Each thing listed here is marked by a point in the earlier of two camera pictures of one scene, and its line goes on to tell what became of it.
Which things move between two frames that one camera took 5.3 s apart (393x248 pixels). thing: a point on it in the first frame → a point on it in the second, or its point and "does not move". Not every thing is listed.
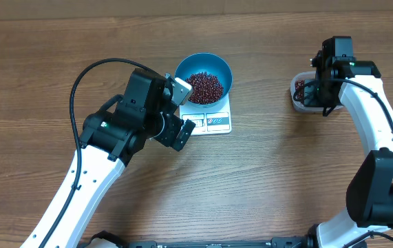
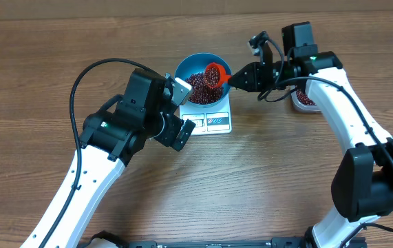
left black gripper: [173, 127] does not move
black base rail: [106, 239] does not move
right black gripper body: [315, 95] → [256, 77]
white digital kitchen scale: [215, 120] does not move
